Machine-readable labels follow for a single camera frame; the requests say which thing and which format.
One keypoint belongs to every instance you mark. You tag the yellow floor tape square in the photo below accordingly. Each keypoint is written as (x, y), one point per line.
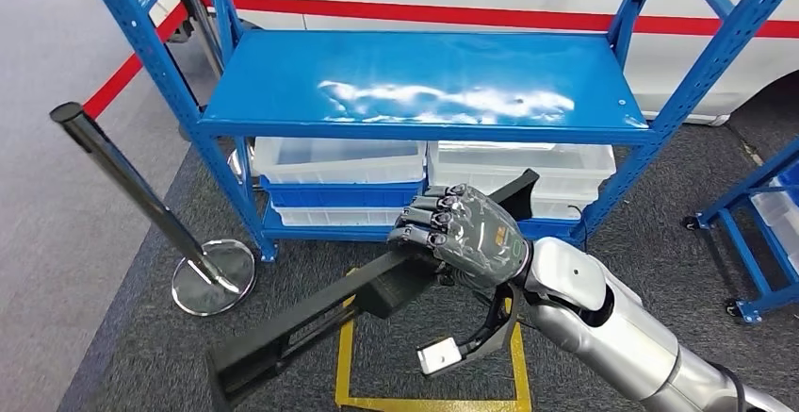
(343, 372)

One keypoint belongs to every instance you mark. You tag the blue steel shelf rack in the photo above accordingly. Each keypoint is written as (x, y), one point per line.
(406, 65)
(749, 182)

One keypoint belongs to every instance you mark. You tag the red barrier belt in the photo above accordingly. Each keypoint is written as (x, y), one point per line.
(125, 72)

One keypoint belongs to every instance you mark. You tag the black plastic frame part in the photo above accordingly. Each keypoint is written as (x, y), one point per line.
(299, 328)

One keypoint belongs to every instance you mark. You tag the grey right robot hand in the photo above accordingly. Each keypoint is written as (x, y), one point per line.
(481, 234)

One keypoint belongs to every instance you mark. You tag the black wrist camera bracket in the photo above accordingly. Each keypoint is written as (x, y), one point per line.
(499, 322)

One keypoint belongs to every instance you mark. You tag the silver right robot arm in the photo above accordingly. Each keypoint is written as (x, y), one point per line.
(624, 340)

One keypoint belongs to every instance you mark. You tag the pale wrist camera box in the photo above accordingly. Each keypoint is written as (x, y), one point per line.
(439, 357)

